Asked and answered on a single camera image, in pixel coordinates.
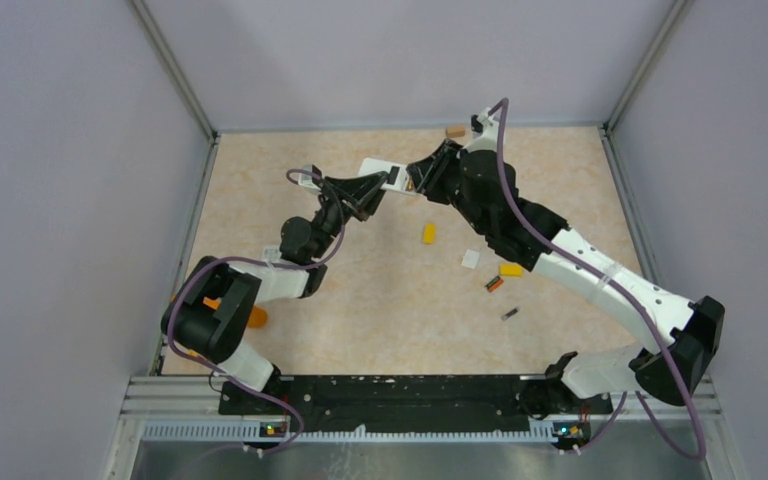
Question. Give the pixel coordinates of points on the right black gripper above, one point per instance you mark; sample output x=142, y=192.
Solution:
x=428, y=174

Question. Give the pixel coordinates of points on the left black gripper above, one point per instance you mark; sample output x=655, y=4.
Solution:
x=360, y=193

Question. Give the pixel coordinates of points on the white remote control back up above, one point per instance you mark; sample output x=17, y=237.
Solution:
x=396, y=176

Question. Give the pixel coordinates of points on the white battery cover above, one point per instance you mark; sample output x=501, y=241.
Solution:
x=470, y=259

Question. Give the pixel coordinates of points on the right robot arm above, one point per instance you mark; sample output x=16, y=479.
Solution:
x=676, y=338

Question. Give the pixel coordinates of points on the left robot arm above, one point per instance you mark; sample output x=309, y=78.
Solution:
x=208, y=317

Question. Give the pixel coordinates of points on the white remote with buttons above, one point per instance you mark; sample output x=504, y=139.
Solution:
x=271, y=254

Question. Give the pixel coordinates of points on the brown wooden block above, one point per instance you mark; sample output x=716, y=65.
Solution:
x=455, y=131

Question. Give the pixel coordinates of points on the yellow block centre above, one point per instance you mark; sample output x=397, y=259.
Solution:
x=429, y=234

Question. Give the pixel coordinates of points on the yellow block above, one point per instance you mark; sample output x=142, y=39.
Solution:
x=510, y=270
x=429, y=234

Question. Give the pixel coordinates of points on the yellow block right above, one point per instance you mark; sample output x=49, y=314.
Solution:
x=510, y=270

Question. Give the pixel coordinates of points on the green orange battery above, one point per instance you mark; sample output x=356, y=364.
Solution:
x=494, y=284

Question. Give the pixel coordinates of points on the dark small battery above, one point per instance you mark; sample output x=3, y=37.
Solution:
x=509, y=314

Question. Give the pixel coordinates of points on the orange cone toy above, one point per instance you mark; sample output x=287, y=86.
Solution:
x=258, y=317

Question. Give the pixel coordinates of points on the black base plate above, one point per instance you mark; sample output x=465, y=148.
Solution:
x=412, y=403

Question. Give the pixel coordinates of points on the left aluminium frame post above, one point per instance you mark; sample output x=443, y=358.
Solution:
x=168, y=61

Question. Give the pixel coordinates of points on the aluminium frame post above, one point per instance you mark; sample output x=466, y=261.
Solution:
x=651, y=55
x=168, y=61

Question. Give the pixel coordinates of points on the white cable duct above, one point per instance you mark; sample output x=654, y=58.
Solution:
x=250, y=432

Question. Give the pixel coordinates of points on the right aluminium frame post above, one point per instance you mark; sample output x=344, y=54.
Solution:
x=651, y=55

